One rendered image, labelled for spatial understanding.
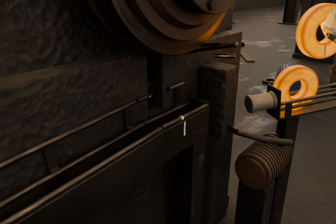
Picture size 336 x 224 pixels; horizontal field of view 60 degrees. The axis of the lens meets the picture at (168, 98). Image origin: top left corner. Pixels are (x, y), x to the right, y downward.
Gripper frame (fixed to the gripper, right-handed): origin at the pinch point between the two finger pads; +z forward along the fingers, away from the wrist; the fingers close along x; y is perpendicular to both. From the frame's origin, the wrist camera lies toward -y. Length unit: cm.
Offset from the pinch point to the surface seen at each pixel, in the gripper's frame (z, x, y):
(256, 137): -9.2, 17.2, -33.8
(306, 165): 27, -55, -104
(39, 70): -13, 76, -2
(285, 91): -0.6, 5.1, -22.7
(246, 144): 58, -31, -113
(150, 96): -4, 51, -18
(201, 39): -4.1, 38.7, -1.1
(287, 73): 1.1, 5.2, -17.0
